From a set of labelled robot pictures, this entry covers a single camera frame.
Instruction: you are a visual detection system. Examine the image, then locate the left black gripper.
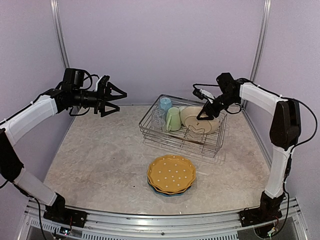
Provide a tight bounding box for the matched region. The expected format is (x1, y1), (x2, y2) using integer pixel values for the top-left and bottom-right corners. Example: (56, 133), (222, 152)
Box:
(72, 81), (127, 117)

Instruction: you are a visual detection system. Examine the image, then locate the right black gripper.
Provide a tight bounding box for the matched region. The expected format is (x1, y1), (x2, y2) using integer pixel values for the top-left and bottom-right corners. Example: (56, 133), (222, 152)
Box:
(197, 91), (240, 120)

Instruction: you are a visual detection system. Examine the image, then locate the beige plate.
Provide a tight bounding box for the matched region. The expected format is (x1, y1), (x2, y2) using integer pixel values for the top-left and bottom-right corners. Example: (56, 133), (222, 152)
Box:
(180, 106), (220, 134)

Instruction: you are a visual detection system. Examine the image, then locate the yellow dotted plate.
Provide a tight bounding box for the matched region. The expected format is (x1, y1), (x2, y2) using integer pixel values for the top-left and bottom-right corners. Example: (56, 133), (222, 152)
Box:
(147, 178), (193, 193)
(147, 154), (196, 189)

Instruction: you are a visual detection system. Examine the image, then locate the blue dotted plate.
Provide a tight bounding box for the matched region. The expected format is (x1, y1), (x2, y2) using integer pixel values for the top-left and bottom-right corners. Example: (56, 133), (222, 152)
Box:
(147, 181), (191, 197)

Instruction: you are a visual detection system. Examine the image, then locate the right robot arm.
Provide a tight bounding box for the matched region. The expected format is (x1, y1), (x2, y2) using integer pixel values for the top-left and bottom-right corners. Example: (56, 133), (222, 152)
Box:
(193, 72), (301, 222)

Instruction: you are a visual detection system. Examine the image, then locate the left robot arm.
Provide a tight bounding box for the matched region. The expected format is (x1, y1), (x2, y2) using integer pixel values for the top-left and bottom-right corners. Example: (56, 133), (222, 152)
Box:
(0, 68), (128, 223)

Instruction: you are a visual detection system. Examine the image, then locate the green mug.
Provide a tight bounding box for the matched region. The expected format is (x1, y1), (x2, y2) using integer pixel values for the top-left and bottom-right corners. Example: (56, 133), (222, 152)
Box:
(165, 107), (181, 132)

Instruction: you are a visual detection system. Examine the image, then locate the light blue faceted cup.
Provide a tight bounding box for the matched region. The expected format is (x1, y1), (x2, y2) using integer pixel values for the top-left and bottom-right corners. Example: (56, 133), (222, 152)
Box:
(159, 97), (172, 112)

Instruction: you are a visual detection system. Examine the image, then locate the clear glass near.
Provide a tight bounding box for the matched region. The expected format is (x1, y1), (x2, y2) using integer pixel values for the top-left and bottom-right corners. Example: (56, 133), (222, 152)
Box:
(151, 118), (166, 132)

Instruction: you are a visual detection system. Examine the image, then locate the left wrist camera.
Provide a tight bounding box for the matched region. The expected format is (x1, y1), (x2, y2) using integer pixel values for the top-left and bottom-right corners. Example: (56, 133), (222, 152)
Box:
(94, 75), (110, 93)

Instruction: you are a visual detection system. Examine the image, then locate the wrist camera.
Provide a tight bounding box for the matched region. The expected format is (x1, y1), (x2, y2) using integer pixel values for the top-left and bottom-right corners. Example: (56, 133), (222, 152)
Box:
(94, 75), (110, 93)
(192, 88), (215, 102)

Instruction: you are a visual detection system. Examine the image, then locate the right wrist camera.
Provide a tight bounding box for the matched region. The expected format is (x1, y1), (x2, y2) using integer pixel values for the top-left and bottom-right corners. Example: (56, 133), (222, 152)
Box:
(192, 88), (215, 102)

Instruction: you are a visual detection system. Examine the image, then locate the metal wire dish rack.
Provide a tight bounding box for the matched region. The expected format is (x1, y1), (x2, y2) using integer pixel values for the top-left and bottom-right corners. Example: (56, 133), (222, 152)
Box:
(139, 94), (227, 162)

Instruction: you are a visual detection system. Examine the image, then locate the right corner aluminium post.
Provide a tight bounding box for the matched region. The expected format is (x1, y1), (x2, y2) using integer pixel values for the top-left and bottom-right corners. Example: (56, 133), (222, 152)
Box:
(250, 0), (272, 82)

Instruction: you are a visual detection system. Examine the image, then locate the corner aluminium post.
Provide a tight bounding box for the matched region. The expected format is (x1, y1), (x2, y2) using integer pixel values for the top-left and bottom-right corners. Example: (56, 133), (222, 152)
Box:
(250, 0), (272, 82)
(50, 0), (70, 69)

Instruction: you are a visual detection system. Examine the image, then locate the left corner aluminium post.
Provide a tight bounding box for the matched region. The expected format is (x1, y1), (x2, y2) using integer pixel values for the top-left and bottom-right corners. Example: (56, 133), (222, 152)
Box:
(50, 0), (70, 69)

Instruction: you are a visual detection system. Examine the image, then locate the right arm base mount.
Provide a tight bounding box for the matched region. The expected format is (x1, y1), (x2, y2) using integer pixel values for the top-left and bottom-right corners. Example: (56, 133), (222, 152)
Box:
(239, 207), (283, 227)

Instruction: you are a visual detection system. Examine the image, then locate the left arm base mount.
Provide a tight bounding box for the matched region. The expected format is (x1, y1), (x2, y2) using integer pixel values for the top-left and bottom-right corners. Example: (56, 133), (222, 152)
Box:
(43, 208), (88, 228)

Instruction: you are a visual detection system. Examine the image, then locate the aluminium front rail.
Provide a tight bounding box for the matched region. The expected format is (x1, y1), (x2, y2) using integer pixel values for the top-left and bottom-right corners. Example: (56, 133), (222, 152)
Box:
(17, 197), (308, 240)

